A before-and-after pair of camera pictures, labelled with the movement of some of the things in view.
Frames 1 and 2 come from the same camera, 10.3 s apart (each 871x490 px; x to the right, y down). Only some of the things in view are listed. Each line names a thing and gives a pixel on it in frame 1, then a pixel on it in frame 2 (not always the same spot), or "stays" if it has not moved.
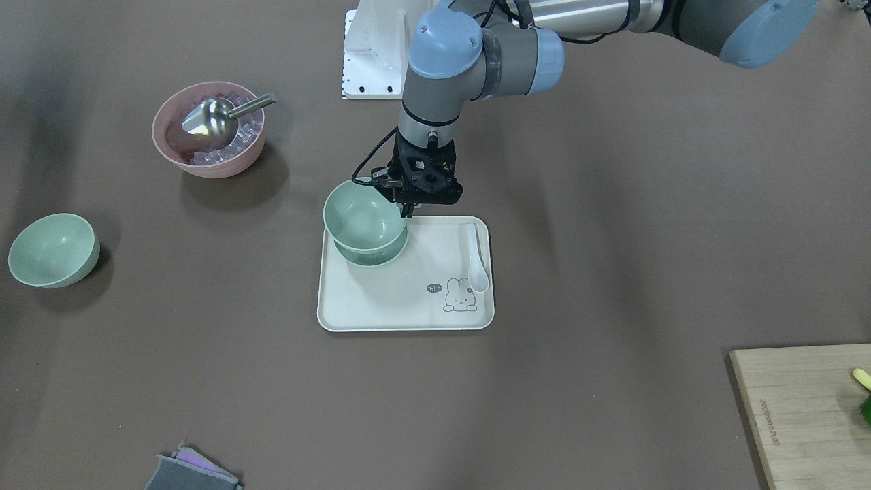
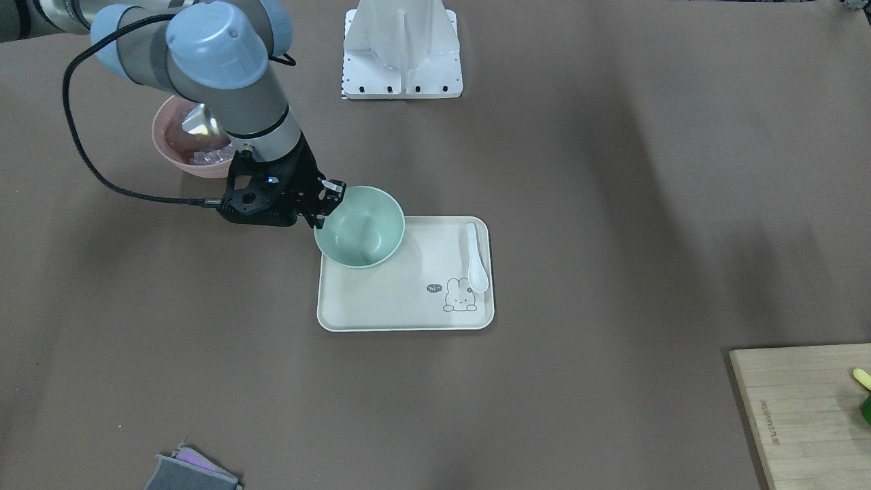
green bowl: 54,250 → 364,230
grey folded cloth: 186,469 stays
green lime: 865,409 stays
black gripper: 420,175 → 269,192
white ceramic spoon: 478,276 stays
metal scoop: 216,120 stays
